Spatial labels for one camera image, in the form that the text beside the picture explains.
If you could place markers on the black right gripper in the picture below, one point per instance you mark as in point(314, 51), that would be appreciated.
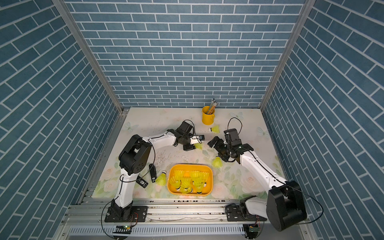
point(217, 146)

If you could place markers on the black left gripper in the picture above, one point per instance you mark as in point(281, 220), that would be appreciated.
point(189, 147)

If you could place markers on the yellow-green shuttlecock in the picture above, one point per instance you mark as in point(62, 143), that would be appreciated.
point(204, 177)
point(176, 179)
point(215, 129)
point(161, 179)
point(199, 185)
point(198, 146)
point(186, 185)
point(195, 176)
point(217, 162)

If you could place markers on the orange plastic storage box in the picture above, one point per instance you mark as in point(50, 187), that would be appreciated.
point(187, 168)

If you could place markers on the black robot base joint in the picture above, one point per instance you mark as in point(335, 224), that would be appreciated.
point(237, 213)

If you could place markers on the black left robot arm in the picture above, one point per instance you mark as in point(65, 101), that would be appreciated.
point(135, 155)

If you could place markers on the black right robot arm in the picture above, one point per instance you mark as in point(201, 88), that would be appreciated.
point(285, 205)

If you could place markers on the yellow pen holder cup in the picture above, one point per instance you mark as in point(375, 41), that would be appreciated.
point(208, 115)

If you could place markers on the pencils in cup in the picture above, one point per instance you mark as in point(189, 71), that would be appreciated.
point(211, 107)

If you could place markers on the black loose gripper finger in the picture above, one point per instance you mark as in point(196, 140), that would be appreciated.
point(153, 172)
point(143, 183)

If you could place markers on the black left base joint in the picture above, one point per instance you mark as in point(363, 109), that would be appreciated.
point(117, 214)

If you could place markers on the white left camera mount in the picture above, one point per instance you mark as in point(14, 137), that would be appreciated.
point(197, 139)

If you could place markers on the aluminium table edge rail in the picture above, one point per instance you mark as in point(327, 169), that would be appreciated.
point(103, 156)

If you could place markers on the aluminium corner frame post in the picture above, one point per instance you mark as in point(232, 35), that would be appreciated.
point(76, 32)

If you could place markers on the aluminium right corner post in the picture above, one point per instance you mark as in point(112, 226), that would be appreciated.
point(307, 7)

